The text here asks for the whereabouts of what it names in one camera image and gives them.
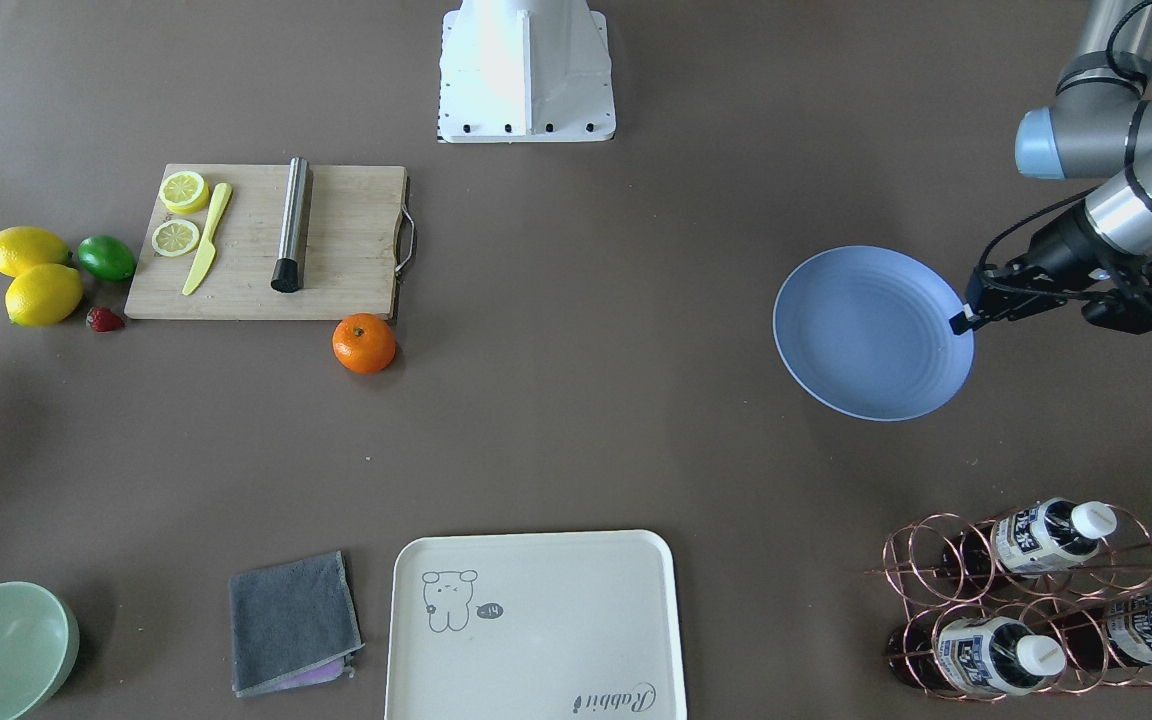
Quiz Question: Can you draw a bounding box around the dark drink bottle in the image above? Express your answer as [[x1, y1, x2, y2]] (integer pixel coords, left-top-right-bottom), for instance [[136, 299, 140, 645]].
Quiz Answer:
[[938, 497, 1119, 591], [884, 617, 1068, 700], [1053, 592, 1152, 670]]

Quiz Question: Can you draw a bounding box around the lemon half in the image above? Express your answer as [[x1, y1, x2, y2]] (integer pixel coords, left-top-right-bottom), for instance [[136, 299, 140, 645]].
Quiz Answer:
[[157, 170, 211, 215]]

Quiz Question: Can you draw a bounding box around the yellow plastic knife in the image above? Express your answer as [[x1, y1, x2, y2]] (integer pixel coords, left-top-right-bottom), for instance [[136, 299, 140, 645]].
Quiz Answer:
[[180, 182, 233, 296]]

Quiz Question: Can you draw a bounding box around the wooden cutting board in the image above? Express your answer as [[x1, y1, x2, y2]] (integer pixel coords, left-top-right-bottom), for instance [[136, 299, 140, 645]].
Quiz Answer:
[[126, 162, 408, 323]]

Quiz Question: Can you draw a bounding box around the grey folded cloth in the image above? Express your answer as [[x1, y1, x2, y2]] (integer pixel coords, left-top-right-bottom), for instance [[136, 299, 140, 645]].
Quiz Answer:
[[228, 550, 365, 698]]

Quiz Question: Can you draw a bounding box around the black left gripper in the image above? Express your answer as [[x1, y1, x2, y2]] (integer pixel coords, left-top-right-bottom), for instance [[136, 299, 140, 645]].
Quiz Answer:
[[948, 205, 1152, 334]]

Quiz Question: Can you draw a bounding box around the steel cylinder tool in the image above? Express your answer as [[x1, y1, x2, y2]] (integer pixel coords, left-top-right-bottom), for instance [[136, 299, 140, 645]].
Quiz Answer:
[[270, 156, 314, 293]]

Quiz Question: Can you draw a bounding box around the yellow lemon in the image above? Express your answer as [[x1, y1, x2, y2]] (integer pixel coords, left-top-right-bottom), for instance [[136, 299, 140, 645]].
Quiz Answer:
[[0, 225, 71, 278], [5, 263, 83, 327]]

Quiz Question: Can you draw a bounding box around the lemon slice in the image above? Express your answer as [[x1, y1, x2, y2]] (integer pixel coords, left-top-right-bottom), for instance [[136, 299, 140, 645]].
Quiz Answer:
[[150, 218, 200, 258]]

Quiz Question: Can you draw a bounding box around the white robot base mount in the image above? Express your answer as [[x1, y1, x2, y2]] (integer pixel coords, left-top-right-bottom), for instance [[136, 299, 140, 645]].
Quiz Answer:
[[435, 1, 617, 143]]

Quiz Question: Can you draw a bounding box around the orange fruit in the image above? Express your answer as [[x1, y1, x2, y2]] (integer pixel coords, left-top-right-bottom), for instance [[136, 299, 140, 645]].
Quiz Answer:
[[332, 313, 397, 374]]

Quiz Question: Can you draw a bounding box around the blue plate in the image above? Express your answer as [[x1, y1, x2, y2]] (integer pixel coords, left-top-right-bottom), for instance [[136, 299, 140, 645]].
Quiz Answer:
[[772, 247, 975, 420]]

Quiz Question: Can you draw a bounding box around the green bowl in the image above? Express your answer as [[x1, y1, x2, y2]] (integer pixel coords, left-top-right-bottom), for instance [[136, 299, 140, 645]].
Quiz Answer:
[[0, 582, 81, 719]]

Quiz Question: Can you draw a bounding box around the green lime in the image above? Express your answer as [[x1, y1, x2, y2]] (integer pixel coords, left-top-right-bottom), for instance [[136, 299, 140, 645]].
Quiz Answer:
[[76, 234, 137, 282]]

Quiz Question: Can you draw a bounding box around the copper wire bottle rack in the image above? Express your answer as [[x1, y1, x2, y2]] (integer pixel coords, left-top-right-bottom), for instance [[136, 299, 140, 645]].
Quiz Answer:
[[879, 507, 1152, 703]]

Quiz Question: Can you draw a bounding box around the cream serving tray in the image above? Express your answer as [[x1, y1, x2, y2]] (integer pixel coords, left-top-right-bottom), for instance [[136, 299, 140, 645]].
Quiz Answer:
[[384, 529, 689, 719]]

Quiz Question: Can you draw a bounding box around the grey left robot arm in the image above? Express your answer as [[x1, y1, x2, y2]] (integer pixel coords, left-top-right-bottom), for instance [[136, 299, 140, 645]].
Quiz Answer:
[[948, 1, 1152, 334]]

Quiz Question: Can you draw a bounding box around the red strawberry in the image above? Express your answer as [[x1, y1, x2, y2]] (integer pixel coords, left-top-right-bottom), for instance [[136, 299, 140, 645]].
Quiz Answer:
[[84, 306, 126, 333]]

